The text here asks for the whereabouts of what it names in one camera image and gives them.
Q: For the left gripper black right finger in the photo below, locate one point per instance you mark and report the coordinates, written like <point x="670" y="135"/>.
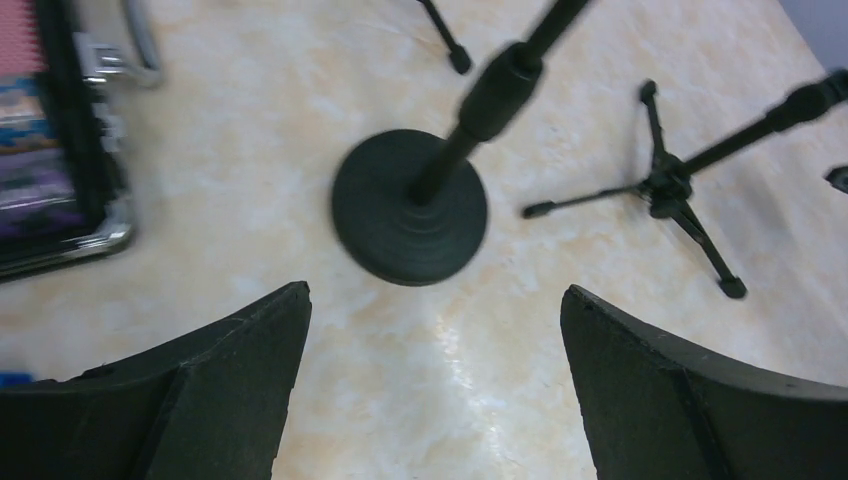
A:
<point x="657" y="406"/>

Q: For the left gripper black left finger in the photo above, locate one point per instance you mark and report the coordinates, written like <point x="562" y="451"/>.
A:
<point x="210" y="404"/>

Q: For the small black tripod stand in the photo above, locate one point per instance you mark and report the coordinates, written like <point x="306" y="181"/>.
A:
<point x="668" y="187"/>

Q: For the round base clip stand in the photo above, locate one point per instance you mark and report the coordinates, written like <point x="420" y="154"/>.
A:
<point x="408" y="206"/>

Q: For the yellow blue toy block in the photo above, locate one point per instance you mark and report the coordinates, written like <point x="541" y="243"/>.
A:
<point x="8" y="379"/>

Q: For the purple black poker chip row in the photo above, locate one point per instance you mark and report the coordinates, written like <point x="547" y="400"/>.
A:
<point x="37" y="195"/>

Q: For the black poker chip case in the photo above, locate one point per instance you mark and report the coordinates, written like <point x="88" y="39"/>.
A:
<point x="90" y="133"/>

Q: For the blue tan poker chip row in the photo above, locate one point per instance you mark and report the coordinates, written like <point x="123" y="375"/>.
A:
<point x="24" y="123"/>

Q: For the red playing card deck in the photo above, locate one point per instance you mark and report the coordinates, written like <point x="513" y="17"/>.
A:
<point x="21" y="47"/>

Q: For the shock mount tripod stand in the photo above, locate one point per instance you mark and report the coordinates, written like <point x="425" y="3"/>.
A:
<point x="457" y="55"/>

